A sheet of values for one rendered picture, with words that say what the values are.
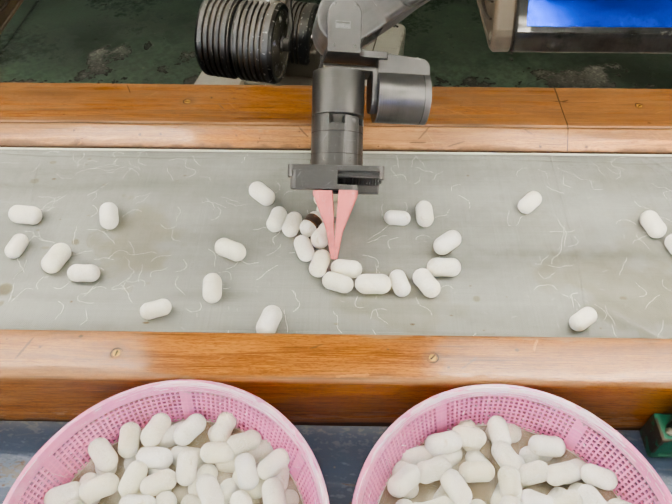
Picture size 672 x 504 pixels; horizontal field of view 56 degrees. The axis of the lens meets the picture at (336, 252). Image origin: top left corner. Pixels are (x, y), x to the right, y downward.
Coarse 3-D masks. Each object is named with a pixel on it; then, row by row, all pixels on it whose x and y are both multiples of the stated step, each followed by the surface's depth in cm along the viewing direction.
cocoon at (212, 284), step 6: (210, 276) 67; (216, 276) 67; (204, 282) 67; (210, 282) 67; (216, 282) 67; (204, 288) 66; (210, 288) 66; (216, 288) 66; (204, 294) 66; (210, 294) 66; (216, 294) 66; (210, 300) 66; (216, 300) 66
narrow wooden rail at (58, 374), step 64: (0, 384) 60; (64, 384) 60; (128, 384) 59; (256, 384) 59; (320, 384) 59; (384, 384) 59; (448, 384) 59; (512, 384) 59; (576, 384) 58; (640, 384) 58
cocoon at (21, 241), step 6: (18, 234) 71; (12, 240) 71; (18, 240) 71; (24, 240) 71; (6, 246) 70; (12, 246) 70; (18, 246) 71; (24, 246) 71; (6, 252) 70; (12, 252) 70; (18, 252) 71; (12, 258) 71
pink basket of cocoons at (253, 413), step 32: (160, 384) 58; (192, 384) 58; (224, 384) 58; (96, 416) 56; (128, 416) 58; (256, 416) 58; (64, 448) 55; (288, 448) 56; (32, 480) 53; (64, 480) 56; (320, 480) 52
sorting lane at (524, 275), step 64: (0, 192) 78; (64, 192) 78; (128, 192) 78; (192, 192) 78; (384, 192) 78; (448, 192) 78; (512, 192) 78; (576, 192) 78; (640, 192) 78; (0, 256) 72; (128, 256) 72; (192, 256) 72; (256, 256) 72; (384, 256) 72; (448, 256) 72; (512, 256) 72; (576, 256) 72; (640, 256) 72; (0, 320) 66; (64, 320) 66; (128, 320) 66; (192, 320) 66; (256, 320) 66; (320, 320) 66; (384, 320) 66; (448, 320) 66; (512, 320) 66; (640, 320) 66
